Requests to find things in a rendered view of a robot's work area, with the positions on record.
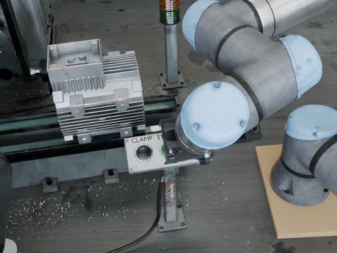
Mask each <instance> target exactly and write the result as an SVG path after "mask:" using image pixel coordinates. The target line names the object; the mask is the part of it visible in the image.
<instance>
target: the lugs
mask: <svg viewBox="0 0 337 253"><path fill-rule="evenodd" d="M128 53H134V51H128V52H126V54H128ZM131 85H132V92H141V91H142V84H141V80H135V81H132V82H131ZM52 95H53V102H54V103H62V102H64V94H63V91H54V92H52ZM136 128H137V130H144V129H146V126H145V124H144V125H138V126H136ZM71 140H74V135H73V136H66V137H64V141H71Z"/></svg>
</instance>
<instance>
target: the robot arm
mask: <svg viewBox="0 0 337 253"><path fill-rule="evenodd" d="M335 6H337V0H233V1H230V2H228V3H226V4H224V5H223V4H222V3H221V2H219V1H215V0H198V1H196V2H195V3H194V4H192V5H191V6H190V7H189V9H188V10H187V12H186V13H185V16H184V18H183V23H182V32H183V34H184V36H185V38H186V39H187V41H188V42H189V43H190V44H191V45H192V46H193V47H194V49H195V50H196V51H197V52H198V53H200V54H202V55H203V56H205V57H206V58H207V59H208V60H209V61H210V62H211V63H213V64H214V65H215V66H216V67H217V68H218V69H219V70H220V71H221V72H223V73H224V74H225V75H224V76H223V77H221V78H220V79H218V80H217V81H212V82H208V83H205V84H203V85H201V86H200V87H198V88H197V89H195V90H194V91H193V92H192V93H191V94H190V95H189V96H188V97H187V99H186V100H185V102H184V105H183V107H182V111H181V112H180V114H179V116H178V117H176V118H169V119H162V120H160V121H159V124H158V126H159V127H161V133H162V139H163V146H164V148H163V151H164V158H165V159H166V161H165V163H164V164H165V165H167V164H174V163H178V162H182V161H186V160H192V159H195V160H198V161H199V162H200V166H202V165H208V164H209V163H211V161H210V159H211V158H213V155H214V151H216V150H218V149H220V148H224V147H226V146H229V145H232V144H240V143H248V142H252V141H256V140H259V139H261V138H262V137H263V136H262V132H261V128H260V124H259V123H260V122H261V121H263V120H264V119H266V118H267V117H269V116H270V115H272V114H273V113H275V112H276V111H278V110H279V109H281V108H282V107H284V106H286V105H287V104H289V103H290V102H292V101H293V100H295V99H299V98H300V96H301V95H302V94H303V93H305V92H306V91H307V90H309V89H310V88H311V87H313V86H314V85H315V84H317V83H318V82H319V80H320V79H321V76H322V63H321V59H320V56H319V54H318V52H317V51H316V49H315V48H314V46H313V45H312V44H311V43H310V42H309V41H308V40H307V39H306V38H304V37H302V36H300V35H293V34H291V35H288V36H286V37H284V38H280V39H278V41H277V42H273V41H272V40H270V38H271V37H273V36H275V35H277V34H279V33H281V32H283V31H285V30H287V29H289V28H291V27H293V26H295V25H298V24H300V23H302V22H304V21H306V20H308V19H310V18H312V17H314V16H316V15H318V14H320V13H322V12H324V11H326V10H328V9H331V8H333V7H335ZM165 122H168V123H165ZM170 158H172V159H170ZM270 184H271V187H272V189H273V191H274V192H275V193H276V194H277V195H278V196H279V197H280V198H281V199H282V200H284V201H286V202H288V203H290V204H293V205H297V206H314V205H317V204H320V203H322V202H323V201H325V200H326V199H327V198H328V196H329V194H330V192H332V193H333V194H334V195H335V196H336V197H337V111H336V110H335V109H333V108H331V107H328V106H325V105H319V104H318V105H314V104H310V105H304V106H301V107H299V108H297V109H295V110H294V111H293V112H292V113H291V114H290V115H289V117H288V120H287V124H286V125H285V134H284V140H283V146H282V151H281V156H280V157H279V158H278V160H277V161H276V162H275V164H274V165H273V167H272V169H271V174H270Z"/></svg>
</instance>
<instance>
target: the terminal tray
mask: <svg viewBox="0 0 337 253"><path fill-rule="evenodd" d="M93 41H96V43H93ZM52 46H54V48H51V47H52ZM95 59H98V61H95ZM51 65H54V67H51ZM47 73H48V76H49V80H50V84H51V86H52V90H53V92H54V91H63V94H65V92H67V93H68V94H70V93H71V91H72V92H73V93H76V91H79V92H81V91H82V90H84V91H85V92H86V91H87V90H88V89H89V90H90V91H92V90H93V88H95V90H98V88H101V89H103V88H104V87H106V83H105V76H104V68H103V60H102V53H101V47H100V40H99V39H94V40H86V41H78V42H70V43H62V44H54V45H48V53H47Z"/></svg>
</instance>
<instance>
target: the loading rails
mask: <svg viewBox="0 0 337 253"><path fill-rule="evenodd" d="M143 103H144V113H145V126H146V129H144V130H137V128H136V127H133V128H132V133H133V136H129V137H123V138H121V137H120V132H119V133H112V134H105V135H99V136H93V140H91V142H90V143H83V144H79V142H78V138H77V136H74V140H71V141H64V137H63V134H62V131H61V128H60V124H59V121H58V117H57V112H56V110H54V111H47V112H39V113H31V114H23V115H15V116H8V117H0V151H1V152H2V153H3V154H4V155H5V156H6V157H7V159H8V161H9V162H10V164H11V167H12V170H13V184H12V188H19V187H26V186H33V185H40V184H42V190H43V193H49V192H56V191H59V182H60V181H67V180H74V179H80V178H87V177H94V176H101V175H104V183H105V184H109V183H116V182H119V181H120V180H119V173H121V172H128V168H127V161H126V153H125V146H124V138H131V137H138V136H145V135H153V134H160V133H161V127H160V126H158V124H159V121H160V120H162V119H169V118H176V117H178V116H179V114H180V112H181V103H180V100H179V97H178V95H177V94H176V95H169V96H161V97H154V98H146V99H143Z"/></svg>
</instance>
